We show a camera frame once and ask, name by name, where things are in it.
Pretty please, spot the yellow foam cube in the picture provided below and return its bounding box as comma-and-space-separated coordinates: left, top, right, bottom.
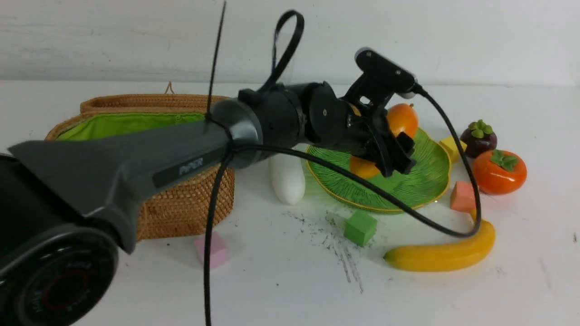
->
439, 137, 467, 163

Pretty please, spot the green glass leaf plate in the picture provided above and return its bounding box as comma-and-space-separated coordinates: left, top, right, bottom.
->
306, 128, 452, 214

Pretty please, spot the orange yellow mango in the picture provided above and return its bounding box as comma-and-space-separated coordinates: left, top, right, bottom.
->
349, 103, 419, 179

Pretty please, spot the purple mangosteen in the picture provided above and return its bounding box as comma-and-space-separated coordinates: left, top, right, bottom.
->
460, 120, 498, 159

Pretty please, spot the pink foam cube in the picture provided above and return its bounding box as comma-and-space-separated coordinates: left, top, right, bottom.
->
194, 231, 229, 269

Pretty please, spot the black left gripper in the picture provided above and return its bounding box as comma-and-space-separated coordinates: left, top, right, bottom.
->
308, 101, 416, 178

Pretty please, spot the white radish with green leaves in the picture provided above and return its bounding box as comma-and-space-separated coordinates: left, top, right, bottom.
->
268, 154, 306, 206

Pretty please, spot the green foam cube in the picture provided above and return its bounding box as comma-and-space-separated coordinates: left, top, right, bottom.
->
343, 211, 377, 247

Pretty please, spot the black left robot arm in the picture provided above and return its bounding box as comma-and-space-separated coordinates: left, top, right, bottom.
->
1, 78, 416, 326

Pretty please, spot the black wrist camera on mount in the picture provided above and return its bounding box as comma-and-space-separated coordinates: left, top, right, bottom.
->
343, 47, 418, 109

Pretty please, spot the orange persimmon with green calyx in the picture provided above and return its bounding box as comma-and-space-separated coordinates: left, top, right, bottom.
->
472, 150, 527, 195

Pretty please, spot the yellow banana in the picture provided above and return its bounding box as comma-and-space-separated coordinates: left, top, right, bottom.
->
383, 220, 496, 273

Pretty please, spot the woven rattan basket lid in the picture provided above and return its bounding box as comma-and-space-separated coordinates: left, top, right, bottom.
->
79, 84, 228, 114

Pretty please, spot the salmon orange foam cube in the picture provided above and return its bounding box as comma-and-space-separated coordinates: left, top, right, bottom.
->
449, 180, 476, 212

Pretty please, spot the black camera cable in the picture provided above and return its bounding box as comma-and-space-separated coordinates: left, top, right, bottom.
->
203, 0, 482, 326

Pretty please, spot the woven rattan basket green lining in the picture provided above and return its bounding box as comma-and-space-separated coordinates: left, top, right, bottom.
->
44, 111, 236, 241

